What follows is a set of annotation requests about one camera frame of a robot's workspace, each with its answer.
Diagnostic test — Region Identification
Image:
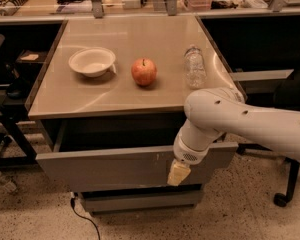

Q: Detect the grey top drawer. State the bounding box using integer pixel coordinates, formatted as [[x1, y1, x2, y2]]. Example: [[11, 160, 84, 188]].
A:
[[35, 118, 239, 194]]

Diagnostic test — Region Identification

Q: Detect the grey drawer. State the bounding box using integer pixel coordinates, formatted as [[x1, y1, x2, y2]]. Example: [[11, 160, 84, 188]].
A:
[[79, 185, 203, 213], [35, 118, 239, 194]]

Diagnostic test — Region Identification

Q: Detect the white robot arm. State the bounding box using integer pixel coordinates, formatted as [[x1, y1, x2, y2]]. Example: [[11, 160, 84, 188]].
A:
[[167, 88, 300, 186]]

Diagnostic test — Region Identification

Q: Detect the grey bottom drawer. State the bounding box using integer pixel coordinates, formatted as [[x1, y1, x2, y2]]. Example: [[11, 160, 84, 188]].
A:
[[79, 185, 203, 213]]

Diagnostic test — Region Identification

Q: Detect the grey drawer cabinet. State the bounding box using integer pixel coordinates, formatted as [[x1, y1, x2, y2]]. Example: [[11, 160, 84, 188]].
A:
[[24, 14, 248, 217]]

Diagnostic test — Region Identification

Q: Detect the clear plastic water bottle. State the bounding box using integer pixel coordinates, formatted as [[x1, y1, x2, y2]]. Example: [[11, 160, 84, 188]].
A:
[[184, 45, 207, 89]]

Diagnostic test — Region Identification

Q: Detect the red apple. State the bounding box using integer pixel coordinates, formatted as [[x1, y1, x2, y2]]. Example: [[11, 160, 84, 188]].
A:
[[131, 58, 157, 86]]

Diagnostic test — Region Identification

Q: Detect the black office chair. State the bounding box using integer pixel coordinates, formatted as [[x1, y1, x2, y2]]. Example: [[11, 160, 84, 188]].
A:
[[236, 63, 300, 208]]

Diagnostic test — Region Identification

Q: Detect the white paper bowl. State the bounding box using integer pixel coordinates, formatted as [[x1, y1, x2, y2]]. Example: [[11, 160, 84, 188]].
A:
[[68, 47, 116, 78]]

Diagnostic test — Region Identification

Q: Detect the plastic bottle on floor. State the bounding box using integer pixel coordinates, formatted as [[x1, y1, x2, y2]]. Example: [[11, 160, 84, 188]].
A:
[[0, 171, 17, 193]]

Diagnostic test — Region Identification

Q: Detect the black power cable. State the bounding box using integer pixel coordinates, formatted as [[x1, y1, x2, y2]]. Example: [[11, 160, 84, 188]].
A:
[[69, 197, 102, 240]]

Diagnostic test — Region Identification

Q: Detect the black desk frame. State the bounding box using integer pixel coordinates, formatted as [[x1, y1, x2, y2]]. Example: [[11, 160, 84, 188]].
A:
[[0, 33, 53, 167]]

